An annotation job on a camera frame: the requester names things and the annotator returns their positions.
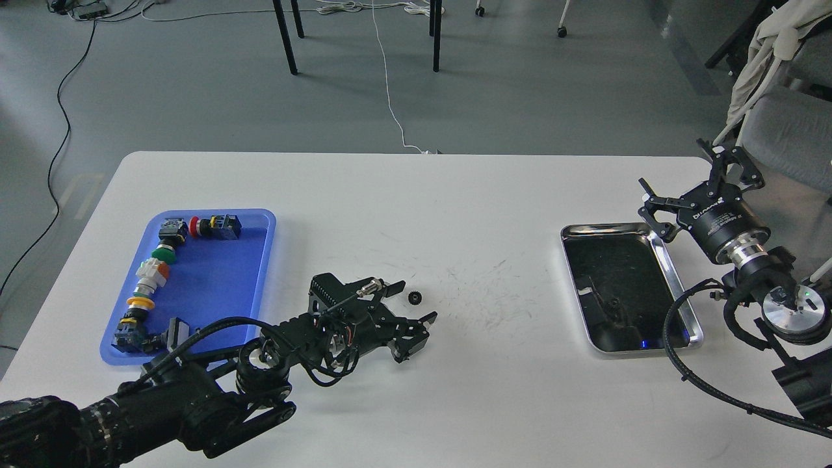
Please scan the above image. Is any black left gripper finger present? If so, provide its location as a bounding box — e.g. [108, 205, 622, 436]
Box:
[363, 278, 406, 304]
[389, 311, 439, 363]

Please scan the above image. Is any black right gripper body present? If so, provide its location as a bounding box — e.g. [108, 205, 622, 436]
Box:
[677, 183, 772, 265]

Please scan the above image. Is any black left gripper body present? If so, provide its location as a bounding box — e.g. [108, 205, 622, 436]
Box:
[286, 274, 397, 371]

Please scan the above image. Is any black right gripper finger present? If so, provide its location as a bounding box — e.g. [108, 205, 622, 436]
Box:
[638, 178, 683, 242]
[697, 138, 765, 196]

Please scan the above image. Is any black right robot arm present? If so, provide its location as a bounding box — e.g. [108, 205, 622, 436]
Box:
[638, 139, 830, 437]

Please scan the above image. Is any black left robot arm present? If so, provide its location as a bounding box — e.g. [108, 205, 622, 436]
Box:
[1, 273, 437, 467]

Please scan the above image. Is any grey office chair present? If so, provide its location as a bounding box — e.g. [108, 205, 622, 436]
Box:
[712, 16, 830, 207]

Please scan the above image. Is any silver metal tray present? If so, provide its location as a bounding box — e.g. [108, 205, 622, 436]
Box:
[560, 222, 704, 358]

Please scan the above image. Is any beige cloth on chair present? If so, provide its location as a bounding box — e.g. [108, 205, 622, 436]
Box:
[722, 1, 831, 133]

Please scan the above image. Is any blue plastic tray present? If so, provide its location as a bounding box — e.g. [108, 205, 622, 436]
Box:
[100, 209, 277, 365]

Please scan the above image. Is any black contact block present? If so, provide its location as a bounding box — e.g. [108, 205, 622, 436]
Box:
[161, 317, 191, 353]

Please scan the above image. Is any black table leg right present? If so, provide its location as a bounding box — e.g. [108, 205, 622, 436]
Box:
[428, 0, 443, 72]

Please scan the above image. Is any black table leg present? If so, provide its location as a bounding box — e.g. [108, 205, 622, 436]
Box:
[272, 0, 304, 76]
[428, 0, 443, 72]

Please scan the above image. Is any red push button switch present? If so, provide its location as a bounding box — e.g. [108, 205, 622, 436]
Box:
[188, 214, 242, 241]

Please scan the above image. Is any green push button switch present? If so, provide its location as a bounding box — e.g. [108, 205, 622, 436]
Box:
[151, 217, 189, 265]

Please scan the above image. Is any white orange selector switch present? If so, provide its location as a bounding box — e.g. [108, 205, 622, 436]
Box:
[134, 257, 170, 297]

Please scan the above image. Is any yellow push button switch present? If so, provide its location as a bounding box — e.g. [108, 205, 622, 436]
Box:
[112, 295, 161, 354]

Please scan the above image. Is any white floor cable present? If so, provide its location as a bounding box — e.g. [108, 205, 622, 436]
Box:
[140, 0, 443, 155]

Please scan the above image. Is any black floor cable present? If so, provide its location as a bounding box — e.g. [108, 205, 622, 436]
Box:
[0, 0, 111, 352]

